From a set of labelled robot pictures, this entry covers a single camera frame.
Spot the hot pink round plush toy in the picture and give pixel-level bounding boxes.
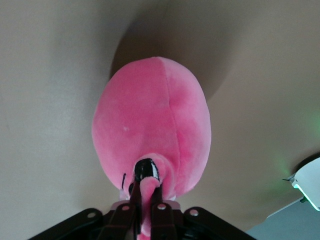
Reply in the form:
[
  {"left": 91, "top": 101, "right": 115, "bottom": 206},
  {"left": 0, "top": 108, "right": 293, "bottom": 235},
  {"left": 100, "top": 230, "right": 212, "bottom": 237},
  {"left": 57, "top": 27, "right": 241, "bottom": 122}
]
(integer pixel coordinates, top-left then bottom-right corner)
[{"left": 91, "top": 56, "right": 213, "bottom": 240}]

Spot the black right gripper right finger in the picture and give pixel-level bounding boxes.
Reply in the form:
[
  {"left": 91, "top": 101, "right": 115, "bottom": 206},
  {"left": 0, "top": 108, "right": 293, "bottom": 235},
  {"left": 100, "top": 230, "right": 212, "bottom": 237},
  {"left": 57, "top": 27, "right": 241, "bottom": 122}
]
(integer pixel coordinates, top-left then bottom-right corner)
[{"left": 149, "top": 185, "right": 250, "bottom": 240}]

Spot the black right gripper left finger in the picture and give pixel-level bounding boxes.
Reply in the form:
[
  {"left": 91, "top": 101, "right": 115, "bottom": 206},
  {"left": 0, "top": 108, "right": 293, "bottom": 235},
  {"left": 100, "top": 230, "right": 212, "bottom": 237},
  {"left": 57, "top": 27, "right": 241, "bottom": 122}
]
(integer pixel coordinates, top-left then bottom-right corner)
[{"left": 27, "top": 181, "right": 141, "bottom": 240}]

